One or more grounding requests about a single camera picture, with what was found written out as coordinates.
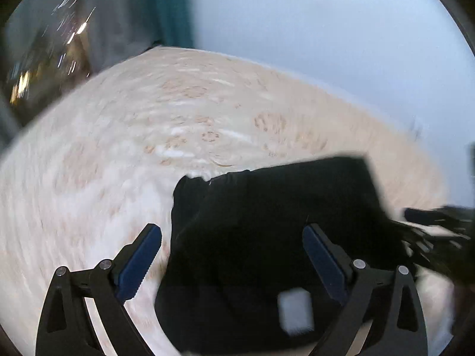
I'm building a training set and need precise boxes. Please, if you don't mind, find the black garment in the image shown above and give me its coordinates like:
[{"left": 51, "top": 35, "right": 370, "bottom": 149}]
[{"left": 155, "top": 156, "right": 411, "bottom": 355}]

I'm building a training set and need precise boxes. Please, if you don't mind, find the floral beige mattress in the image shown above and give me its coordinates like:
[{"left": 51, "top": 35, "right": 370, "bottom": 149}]
[{"left": 1, "top": 48, "right": 448, "bottom": 355}]

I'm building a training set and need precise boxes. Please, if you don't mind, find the dark window with city lights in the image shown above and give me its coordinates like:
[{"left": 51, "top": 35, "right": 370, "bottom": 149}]
[{"left": 1, "top": 0, "right": 94, "bottom": 126}]

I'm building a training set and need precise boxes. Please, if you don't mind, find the grey curtain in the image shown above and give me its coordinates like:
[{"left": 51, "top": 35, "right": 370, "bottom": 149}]
[{"left": 82, "top": 0, "right": 163, "bottom": 72}]

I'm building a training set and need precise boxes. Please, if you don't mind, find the teal curtain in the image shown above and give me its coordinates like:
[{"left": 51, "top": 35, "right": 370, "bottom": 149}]
[{"left": 147, "top": 0, "right": 194, "bottom": 48}]

